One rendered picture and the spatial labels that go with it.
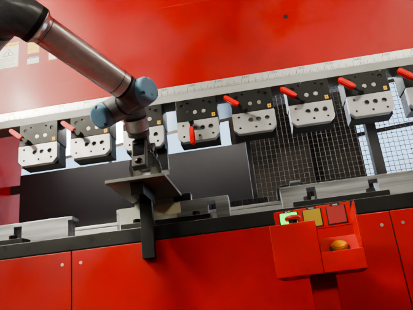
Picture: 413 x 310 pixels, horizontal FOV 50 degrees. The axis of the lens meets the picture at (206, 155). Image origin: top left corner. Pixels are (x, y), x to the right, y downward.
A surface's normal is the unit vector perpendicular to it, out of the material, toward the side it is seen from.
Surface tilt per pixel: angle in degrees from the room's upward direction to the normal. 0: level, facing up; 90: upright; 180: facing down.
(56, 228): 90
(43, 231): 90
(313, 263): 90
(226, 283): 90
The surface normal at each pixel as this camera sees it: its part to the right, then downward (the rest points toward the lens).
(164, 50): -0.14, -0.32
